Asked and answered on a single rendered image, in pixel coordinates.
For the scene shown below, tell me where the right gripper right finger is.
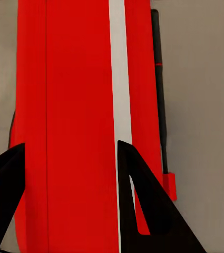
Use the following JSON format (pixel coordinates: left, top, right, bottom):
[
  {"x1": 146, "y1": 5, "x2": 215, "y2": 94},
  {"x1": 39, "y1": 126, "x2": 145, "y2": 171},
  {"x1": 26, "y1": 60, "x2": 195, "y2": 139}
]
[{"x1": 117, "y1": 140, "x2": 206, "y2": 253}]

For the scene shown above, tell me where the radio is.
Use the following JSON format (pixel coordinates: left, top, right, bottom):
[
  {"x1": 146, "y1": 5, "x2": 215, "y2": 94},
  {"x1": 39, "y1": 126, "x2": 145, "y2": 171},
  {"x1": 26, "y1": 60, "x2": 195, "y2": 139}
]
[{"x1": 8, "y1": 0, "x2": 176, "y2": 253}]

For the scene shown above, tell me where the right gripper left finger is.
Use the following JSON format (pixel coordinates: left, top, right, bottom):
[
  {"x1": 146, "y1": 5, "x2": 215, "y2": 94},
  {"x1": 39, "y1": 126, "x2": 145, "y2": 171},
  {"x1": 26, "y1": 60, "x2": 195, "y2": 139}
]
[{"x1": 0, "y1": 142, "x2": 25, "y2": 244}]

